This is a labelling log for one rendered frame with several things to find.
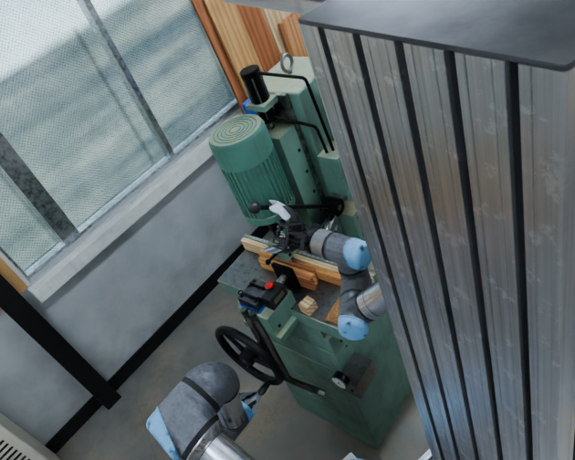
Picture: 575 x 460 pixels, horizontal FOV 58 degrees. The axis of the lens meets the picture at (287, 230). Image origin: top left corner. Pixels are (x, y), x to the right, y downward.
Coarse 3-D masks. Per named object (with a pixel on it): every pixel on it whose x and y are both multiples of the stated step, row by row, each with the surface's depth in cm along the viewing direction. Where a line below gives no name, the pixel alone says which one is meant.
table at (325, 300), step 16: (240, 256) 203; (256, 256) 199; (240, 272) 196; (256, 272) 193; (272, 272) 190; (224, 288) 198; (240, 288) 189; (288, 288) 181; (304, 288) 179; (320, 288) 176; (336, 288) 174; (320, 304) 171; (288, 320) 174; (304, 320) 173; (320, 320) 166; (272, 336) 173; (288, 336) 173; (336, 336) 166
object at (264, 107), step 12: (240, 72) 149; (252, 72) 147; (252, 84) 149; (264, 84) 152; (252, 96) 152; (264, 96) 152; (276, 96) 154; (252, 108) 155; (264, 108) 151; (264, 120) 157
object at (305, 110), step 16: (288, 64) 168; (304, 64) 164; (272, 80) 163; (288, 80) 159; (304, 96) 153; (304, 112) 155; (320, 112) 161; (304, 128) 159; (320, 128) 162; (320, 144) 164; (320, 176) 171
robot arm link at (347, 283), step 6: (366, 270) 133; (342, 276) 133; (348, 276) 132; (354, 276) 131; (360, 276) 132; (366, 276) 133; (342, 282) 134; (348, 282) 132; (354, 282) 131; (360, 282) 131; (366, 282) 132; (342, 288) 132; (348, 288) 130; (360, 288) 129
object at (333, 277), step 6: (258, 252) 195; (264, 252) 194; (306, 264) 182; (318, 270) 178; (324, 270) 177; (318, 276) 179; (324, 276) 176; (330, 276) 174; (336, 276) 173; (330, 282) 177; (336, 282) 174
